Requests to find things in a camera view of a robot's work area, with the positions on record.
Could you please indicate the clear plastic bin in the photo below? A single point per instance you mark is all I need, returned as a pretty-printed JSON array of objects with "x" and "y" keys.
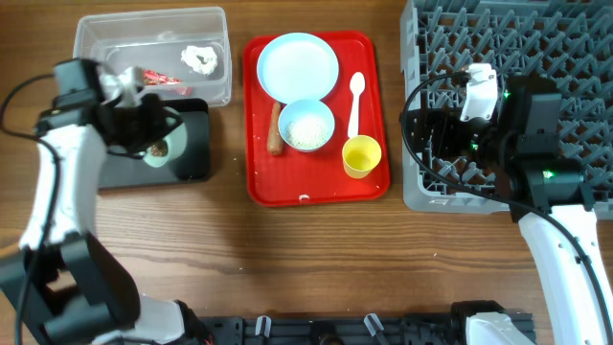
[{"x": 155, "y": 41}]

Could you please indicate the red plastic tray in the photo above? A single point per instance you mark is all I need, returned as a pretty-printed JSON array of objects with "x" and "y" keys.
[{"x": 294, "y": 178}]

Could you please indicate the white crumpled tissue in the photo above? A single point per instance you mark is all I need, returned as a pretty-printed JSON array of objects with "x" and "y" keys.
[{"x": 202, "y": 60}]

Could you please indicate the brown food scrap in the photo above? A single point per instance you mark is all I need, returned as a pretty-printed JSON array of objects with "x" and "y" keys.
[{"x": 159, "y": 149}]

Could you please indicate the light blue bowl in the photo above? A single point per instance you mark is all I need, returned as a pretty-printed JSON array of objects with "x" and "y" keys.
[{"x": 306, "y": 125}]

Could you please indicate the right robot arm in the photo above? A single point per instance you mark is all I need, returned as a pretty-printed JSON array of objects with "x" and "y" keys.
[{"x": 512, "y": 130}]

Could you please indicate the black tray bin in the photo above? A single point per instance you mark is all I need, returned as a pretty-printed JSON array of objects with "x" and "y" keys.
[{"x": 193, "y": 165}]

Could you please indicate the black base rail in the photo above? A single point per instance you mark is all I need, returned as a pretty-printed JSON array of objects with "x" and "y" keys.
[{"x": 409, "y": 329}]

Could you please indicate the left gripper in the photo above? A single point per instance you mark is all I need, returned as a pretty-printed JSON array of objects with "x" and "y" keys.
[{"x": 155, "y": 103}]

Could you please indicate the red snack wrapper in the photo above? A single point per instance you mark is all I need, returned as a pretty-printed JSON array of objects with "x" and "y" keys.
[{"x": 155, "y": 78}]

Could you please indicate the light blue plate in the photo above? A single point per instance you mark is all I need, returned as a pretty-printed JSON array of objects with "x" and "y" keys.
[{"x": 297, "y": 66}]

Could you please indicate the grey dishwasher rack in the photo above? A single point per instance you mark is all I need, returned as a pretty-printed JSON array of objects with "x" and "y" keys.
[{"x": 568, "y": 42}]

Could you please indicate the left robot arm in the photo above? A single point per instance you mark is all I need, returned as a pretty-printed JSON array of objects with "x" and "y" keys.
[{"x": 64, "y": 285}]

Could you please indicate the yellow plastic cup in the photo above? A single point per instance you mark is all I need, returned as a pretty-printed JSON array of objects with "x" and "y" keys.
[{"x": 360, "y": 155}]

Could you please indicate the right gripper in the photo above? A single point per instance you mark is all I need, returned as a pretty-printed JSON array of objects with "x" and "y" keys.
[{"x": 447, "y": 121}]

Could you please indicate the sausage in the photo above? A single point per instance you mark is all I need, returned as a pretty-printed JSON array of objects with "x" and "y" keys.
[{"x": 275, "y": 142}]

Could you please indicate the green bowl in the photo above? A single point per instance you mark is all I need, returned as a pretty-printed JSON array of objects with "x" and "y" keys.
[{"x": 177, "y": 143}]

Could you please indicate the white plastic spoon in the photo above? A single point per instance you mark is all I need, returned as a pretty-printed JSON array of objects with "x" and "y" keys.
[{"x": 357, "y": 87}]

